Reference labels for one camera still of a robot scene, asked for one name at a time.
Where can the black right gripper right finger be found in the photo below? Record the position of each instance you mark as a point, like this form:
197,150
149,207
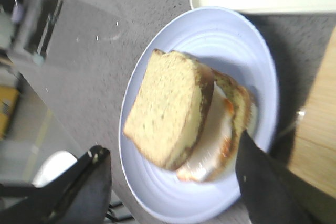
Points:
273,194

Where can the light blue round plate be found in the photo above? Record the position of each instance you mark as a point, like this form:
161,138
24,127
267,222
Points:
228,42

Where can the yellow box on floor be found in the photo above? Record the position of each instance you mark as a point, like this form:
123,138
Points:
9,97

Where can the bread slice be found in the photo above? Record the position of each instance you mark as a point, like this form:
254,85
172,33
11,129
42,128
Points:
170,108
243,103

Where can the fake fried egg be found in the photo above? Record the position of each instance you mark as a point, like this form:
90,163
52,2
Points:
214,145

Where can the wooden cutting board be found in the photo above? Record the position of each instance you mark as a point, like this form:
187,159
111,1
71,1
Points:
313,153

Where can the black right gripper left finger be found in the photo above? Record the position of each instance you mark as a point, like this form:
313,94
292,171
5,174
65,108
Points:
81,194

